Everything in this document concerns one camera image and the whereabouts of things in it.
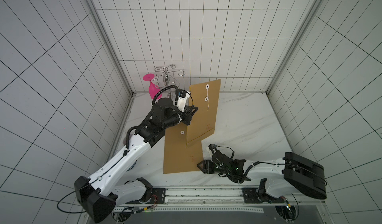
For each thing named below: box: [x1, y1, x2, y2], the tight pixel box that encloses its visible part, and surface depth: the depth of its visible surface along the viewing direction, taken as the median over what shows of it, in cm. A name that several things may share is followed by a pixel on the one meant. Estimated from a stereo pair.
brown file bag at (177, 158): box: [163, 122, 204, 175], surface depth 87 cm
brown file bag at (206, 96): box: [186, 79, 221, 149], surface depth 71 cm
